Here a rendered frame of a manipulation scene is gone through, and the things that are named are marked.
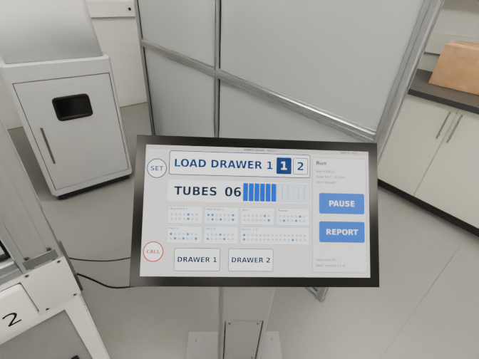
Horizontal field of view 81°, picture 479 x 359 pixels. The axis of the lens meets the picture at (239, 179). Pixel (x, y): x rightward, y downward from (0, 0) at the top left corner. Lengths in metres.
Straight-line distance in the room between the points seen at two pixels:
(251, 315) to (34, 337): 0.57
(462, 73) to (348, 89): 1.55
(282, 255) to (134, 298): 1.29
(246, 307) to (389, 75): 0.87
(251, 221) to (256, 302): 0.35
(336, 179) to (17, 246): 0.66
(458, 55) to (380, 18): 1.57
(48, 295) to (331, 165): 0.71
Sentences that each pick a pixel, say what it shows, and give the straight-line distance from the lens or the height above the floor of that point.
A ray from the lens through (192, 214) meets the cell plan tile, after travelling 0.59.
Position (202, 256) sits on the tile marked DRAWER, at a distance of 0.60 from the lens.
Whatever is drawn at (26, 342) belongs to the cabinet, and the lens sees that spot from 0.96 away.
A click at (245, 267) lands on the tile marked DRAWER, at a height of 0.99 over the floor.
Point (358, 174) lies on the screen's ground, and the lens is 0.66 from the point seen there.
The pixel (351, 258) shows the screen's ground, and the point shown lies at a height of 1.01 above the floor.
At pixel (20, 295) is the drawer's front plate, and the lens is 0.79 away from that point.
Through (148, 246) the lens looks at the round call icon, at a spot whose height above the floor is 1.02.
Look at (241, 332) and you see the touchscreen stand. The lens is 1.03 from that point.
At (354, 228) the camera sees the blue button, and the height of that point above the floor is 1.06.
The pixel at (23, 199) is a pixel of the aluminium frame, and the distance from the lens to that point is 0.67.
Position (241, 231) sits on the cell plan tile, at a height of 1.05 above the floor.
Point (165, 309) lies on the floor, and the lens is 1.72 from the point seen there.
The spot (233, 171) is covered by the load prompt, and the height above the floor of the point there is 1.14.
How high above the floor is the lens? 1.47
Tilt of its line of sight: 35 degrees down
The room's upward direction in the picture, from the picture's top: 4 degrees clockwise
